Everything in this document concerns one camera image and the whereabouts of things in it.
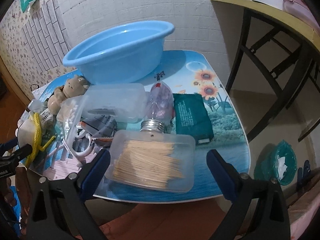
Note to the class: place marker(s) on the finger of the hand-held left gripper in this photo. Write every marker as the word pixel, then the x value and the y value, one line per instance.
pixel 21 152

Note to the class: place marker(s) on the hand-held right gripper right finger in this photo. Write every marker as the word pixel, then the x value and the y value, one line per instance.
pixel 222 173

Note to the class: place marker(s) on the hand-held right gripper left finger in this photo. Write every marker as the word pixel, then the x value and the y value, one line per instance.
pixel 95 171

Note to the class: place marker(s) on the white plastic hook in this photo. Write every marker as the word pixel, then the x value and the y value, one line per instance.
pixel 85 152

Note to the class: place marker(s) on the grey orange toy pack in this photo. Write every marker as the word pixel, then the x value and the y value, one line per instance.
pixel 100 127

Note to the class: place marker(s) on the clear toothpick box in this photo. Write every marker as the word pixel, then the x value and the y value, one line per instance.
pixel 150 160

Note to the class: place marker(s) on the cotton swab zip bag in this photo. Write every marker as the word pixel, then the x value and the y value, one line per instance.
pixel 71 112

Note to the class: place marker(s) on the green wipes packet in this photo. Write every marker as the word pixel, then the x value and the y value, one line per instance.
pixel 192 117

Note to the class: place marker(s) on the clear plastic lidded box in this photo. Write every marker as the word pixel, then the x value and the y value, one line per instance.
pixel 117 97

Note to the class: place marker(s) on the beige plush toy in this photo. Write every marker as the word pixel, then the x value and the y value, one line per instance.
pixel 70 87

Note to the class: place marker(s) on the bulb-shaped clear bottle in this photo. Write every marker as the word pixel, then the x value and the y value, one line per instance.
pixel 160 105

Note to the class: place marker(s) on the blue plastic basin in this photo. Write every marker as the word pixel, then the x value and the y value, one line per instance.
pixel 112 65

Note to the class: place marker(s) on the printed scenery desktop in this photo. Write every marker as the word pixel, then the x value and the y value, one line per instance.
pixel 220 155

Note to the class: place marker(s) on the green trash bin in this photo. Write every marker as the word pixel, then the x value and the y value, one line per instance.
pixel 265 167

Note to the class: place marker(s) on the wooden door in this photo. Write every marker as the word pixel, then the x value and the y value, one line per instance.
pixel 10 105

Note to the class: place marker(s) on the dark blue slipper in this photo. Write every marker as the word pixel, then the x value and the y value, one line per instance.
pixel 303 173

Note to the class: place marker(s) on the wooden side table black legs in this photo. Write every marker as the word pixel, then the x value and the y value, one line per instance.
pixel 275 12

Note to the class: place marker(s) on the pink cartoon box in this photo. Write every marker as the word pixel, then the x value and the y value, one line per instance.
pixel 300 0

